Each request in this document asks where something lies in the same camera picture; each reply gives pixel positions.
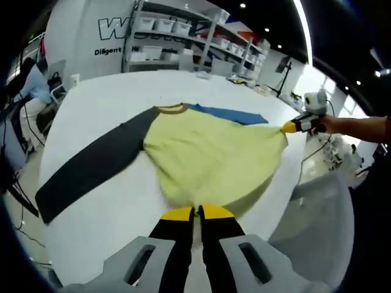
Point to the ceiling light strip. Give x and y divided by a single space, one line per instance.
305 30

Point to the small white box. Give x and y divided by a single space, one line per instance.
75 81

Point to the black monitor on stand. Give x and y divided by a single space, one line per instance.
282 62

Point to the row of white storage bins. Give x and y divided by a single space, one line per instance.
165 24

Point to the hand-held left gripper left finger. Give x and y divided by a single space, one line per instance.
137 262

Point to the grey metal storage shelf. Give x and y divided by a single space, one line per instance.
210 33

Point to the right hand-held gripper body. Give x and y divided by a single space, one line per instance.
314 102

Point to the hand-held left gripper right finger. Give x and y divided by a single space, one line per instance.
250 265

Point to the grey mesh chair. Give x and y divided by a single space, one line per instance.
317 219

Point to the small white cloth bundle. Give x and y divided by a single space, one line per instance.
203 76

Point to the black handbag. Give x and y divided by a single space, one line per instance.
57 82

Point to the yellow garment with dark sleeves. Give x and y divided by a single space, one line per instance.
207 146

